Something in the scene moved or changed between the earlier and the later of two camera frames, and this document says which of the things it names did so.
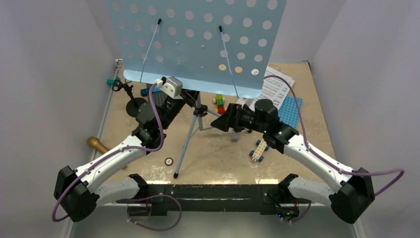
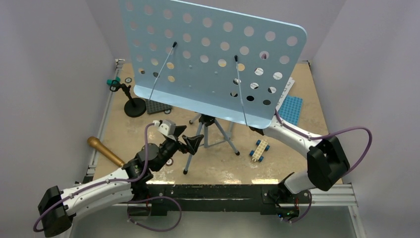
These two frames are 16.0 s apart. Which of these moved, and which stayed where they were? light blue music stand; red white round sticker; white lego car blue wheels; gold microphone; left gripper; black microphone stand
Moved: left gripper; light blue music stand
Stayed: white lego car blue wheels; red white round sticker; gold microphone; black microphone stand
